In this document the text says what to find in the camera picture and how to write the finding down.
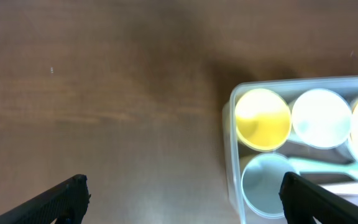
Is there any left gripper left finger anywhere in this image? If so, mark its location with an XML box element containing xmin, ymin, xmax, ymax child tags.
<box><xmin>0</xmin><ymin>174</ymin><xmax>90</xmax><ymax>224</ymax></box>

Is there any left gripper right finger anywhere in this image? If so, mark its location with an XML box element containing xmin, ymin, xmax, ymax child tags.
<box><xmin>279</xmin><ymin>172</ymin><xmax>358</xmax><ymax>224</ymax></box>

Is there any grey plastic cup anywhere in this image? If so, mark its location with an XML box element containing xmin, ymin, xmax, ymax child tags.
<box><xmin>239</xmin><ymin>153</ymin><xmax>299</xmax><ymax>219</ymax></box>

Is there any mint green plastic spoon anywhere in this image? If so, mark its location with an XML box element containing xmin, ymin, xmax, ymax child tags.
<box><xmin>289</xmin><ymin>157</ymin><xmax>358</xmax><ymax>180</ymax></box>

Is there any white plastic cup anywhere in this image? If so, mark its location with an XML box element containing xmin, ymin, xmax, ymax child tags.
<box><xmin>288</xmin><ymin>88</ymin><xmax>352</xmax><ymax>149</ymax></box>

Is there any yellow plastic cup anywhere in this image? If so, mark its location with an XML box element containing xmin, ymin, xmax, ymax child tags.
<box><xmin>234</xmin><ymin>88</ymin><xmax>292</xmax><ymax>152</ymax></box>

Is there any clear plastic container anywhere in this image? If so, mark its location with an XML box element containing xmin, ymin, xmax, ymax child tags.
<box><xmin>223</xmin><ymin>76</ymin><xmax>358</xmax><ymax>224</ymax></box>

